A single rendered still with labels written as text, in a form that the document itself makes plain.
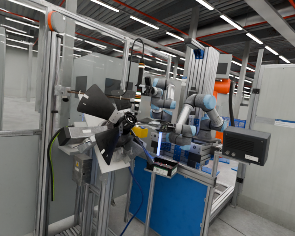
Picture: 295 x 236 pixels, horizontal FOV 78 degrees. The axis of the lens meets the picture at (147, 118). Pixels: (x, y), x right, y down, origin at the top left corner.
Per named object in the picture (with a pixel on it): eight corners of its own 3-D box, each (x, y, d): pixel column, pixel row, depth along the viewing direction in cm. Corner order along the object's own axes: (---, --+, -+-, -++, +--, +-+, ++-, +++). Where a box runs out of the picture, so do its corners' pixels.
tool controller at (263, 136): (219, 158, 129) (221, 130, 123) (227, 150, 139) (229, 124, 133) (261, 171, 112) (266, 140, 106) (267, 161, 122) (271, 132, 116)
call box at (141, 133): (129, 136, 191) (130, 126, 190) (136, 135, 199) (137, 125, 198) (140, 139, 181) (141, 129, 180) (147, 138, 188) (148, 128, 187)
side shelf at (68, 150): (57, 147, 168) (58, 144, 167) (92, 143, 194) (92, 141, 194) (69, 155, 152) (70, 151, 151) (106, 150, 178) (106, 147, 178)
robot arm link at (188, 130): (195, 137, 136) (196, 126, 135) (180, 136, 137) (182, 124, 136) (193, 135, 144) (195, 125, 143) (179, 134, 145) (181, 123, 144)
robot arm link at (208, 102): (215, 121, 192) (197, 90, 155) (230, 124, 181) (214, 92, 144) (211, 131, 188) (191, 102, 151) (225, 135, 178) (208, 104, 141)
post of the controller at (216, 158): (210, 176, 136) (214, 151, 134) (212, 175, 138) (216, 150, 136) (214, 177, 134) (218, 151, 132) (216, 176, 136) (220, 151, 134)
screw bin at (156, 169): (145, 169, 146) (146, 161, 145) (154, 164, 161) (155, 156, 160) (170, 178, 136) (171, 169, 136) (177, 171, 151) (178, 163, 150)
